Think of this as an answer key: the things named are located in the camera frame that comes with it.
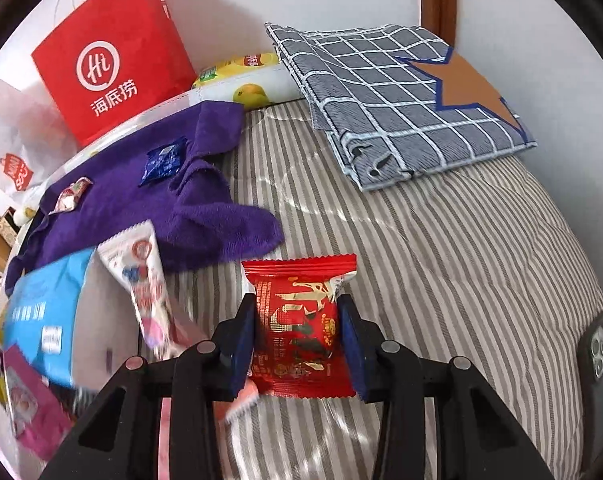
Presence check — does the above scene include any white pink long snack packet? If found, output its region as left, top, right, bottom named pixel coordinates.
left=97, top=220, right=209, bottom=360

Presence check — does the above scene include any red snack packet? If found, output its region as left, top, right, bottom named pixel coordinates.
left=242, top=254, right=358, bottom=399

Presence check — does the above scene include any pink white small snack packet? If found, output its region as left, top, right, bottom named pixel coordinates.
left=51, top=177, right=93, bottom=214

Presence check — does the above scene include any blue cookie snack packet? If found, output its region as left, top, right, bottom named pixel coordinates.
left=138, top=136, right=187, bottom=186

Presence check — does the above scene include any magenta snack bag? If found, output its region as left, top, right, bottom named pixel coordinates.
left=3, top=344, right=74, bottom=462

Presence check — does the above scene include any blue tissue pack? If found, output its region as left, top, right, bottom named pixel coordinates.
left=3, top=248, right=140, bottom=391

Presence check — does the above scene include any grey cased smartphone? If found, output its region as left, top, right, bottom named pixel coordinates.
left=577, top=311, right=603, bottom=474

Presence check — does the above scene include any purple towel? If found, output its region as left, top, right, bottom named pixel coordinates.
left=5, top=101, right=284, bottom=290

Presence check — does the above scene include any white Miniso plastic bag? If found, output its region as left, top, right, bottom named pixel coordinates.
left=0, top=79, right=78, bottom=200

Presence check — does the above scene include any blue plaid folded cloth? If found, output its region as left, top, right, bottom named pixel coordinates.
left=266, top=23, right=536, bottom=191

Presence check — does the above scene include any rolled fruit-print mat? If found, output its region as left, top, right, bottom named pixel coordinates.
left=41, top=63, right=301, bottom=190

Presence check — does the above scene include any red paper shopping bag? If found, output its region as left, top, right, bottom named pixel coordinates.
left=32, top=0, right=196, bottom=146

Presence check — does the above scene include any yellow snack bag behind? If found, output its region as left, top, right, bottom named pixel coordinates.
left=193, top=52, right=280, bottom=88

